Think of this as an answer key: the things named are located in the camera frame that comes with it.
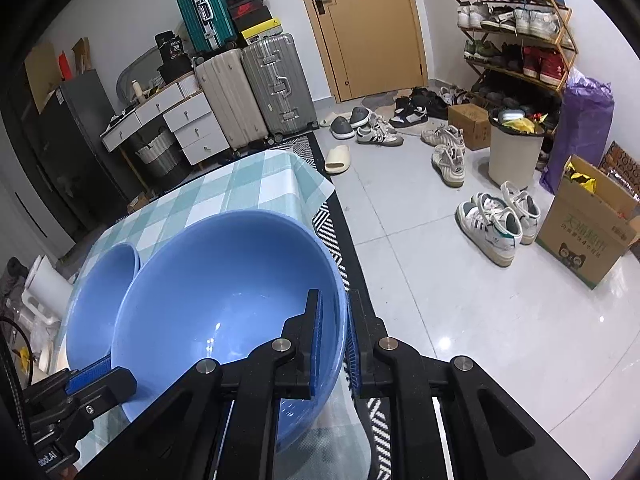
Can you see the black refrigerator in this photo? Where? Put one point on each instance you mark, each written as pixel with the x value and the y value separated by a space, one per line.
pixel 60 149

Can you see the grey white sneaker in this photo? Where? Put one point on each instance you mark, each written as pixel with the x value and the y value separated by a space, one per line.
pixel 448 161

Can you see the beige slide sandal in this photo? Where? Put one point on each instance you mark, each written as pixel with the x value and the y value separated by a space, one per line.
pixel 338 160

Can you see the woven laundry basket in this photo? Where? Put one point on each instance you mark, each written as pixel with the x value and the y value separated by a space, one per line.
pixel 164 159

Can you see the small cardboard box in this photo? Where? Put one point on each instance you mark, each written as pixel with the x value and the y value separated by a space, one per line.
pixel 474 123

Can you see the teal suitcase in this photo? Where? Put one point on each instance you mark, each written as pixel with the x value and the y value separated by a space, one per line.
pixel 209 25

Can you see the wooden shoe rack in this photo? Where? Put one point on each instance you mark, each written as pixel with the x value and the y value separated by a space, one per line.
pixel 521 51

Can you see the white drawer desk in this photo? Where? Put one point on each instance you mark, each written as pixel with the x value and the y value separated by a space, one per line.
pixel 186 112

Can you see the purple bag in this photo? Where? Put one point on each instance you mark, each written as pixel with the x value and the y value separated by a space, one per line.
pixel 586 117

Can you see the blue bowl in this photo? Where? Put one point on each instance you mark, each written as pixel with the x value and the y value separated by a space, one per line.
pixel 219 289
pixel 91 325

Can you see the black red shoebox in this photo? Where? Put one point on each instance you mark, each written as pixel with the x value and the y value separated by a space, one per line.
pixel 246 13

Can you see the white sneaker pair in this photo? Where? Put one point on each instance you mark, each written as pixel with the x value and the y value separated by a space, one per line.
pixel 500 224

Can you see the yellow black shoebox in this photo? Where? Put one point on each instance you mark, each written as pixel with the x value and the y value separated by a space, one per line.
pixel 262 31

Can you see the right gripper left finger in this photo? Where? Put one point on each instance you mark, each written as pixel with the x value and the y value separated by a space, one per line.
pixel 285 368

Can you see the wooden door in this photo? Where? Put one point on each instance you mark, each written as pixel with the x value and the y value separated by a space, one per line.
pixel 368 46

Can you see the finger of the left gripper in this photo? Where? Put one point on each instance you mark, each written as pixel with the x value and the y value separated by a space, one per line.
pixel 100 387

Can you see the silver suitcase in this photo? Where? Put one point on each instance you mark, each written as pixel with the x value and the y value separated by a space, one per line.
pixel 276 76

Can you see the beige suitcase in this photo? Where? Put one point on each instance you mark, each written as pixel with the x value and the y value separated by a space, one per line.
pixel 226 87

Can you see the white trash bin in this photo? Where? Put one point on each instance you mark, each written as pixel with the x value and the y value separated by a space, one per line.
pixel 513 153

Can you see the white electric kettle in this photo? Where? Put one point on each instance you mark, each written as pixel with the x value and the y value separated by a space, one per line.
pixel 46 293

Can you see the teal plaid tablecloth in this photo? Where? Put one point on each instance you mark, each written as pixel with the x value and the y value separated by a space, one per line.
pixel 331 444

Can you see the large cardboard box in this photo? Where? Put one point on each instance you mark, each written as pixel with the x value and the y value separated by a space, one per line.
pixel 591 223

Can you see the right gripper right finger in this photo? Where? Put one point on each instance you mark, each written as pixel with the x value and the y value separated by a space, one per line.
pixel 384 367

